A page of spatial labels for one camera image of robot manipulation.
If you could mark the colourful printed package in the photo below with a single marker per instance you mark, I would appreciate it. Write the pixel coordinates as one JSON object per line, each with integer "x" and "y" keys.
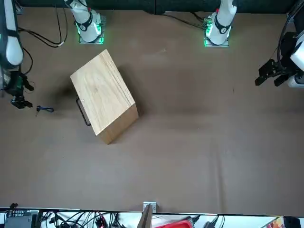
{"x": 275, "y": 223}

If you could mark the red tray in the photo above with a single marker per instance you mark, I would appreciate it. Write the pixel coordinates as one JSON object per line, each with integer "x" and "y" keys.
{"x": 178, "y": 224}

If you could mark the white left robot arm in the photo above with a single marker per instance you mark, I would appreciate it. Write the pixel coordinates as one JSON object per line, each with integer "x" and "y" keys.
{"x": 223, "y": 23}

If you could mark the black clamp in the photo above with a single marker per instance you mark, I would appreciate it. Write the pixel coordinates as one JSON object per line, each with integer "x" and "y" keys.
{"x": 13, "y": 206}

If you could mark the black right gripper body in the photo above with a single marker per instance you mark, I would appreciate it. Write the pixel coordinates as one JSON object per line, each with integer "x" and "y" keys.
{"x": 14, "y": 83}

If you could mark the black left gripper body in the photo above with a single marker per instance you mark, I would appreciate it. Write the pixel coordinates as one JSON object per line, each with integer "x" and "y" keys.
{"x": 287, "y": 47}

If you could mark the metal camera post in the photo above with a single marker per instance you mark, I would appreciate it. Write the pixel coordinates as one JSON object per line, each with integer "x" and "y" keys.
{"x": 146, "y": 218}

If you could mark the wooden drawer box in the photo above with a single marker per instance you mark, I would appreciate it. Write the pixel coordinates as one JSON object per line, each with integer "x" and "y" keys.
{"x": 102, "y": 95}

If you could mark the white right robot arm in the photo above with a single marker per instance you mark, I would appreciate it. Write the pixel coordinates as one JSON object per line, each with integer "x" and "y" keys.
{"x": 14, "y": 50}

